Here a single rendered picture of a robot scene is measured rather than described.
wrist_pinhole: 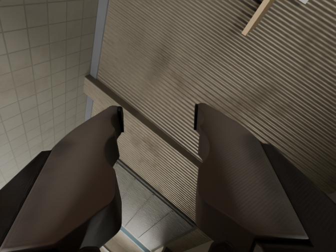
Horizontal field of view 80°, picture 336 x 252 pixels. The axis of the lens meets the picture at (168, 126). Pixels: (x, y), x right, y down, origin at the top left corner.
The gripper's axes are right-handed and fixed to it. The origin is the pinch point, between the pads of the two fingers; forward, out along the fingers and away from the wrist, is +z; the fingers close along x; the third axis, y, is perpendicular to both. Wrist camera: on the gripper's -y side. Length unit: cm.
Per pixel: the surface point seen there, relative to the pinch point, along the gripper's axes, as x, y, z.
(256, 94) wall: 87, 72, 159
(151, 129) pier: -16, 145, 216
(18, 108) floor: -161, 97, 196
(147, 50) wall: -15, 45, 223
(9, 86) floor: -150, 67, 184
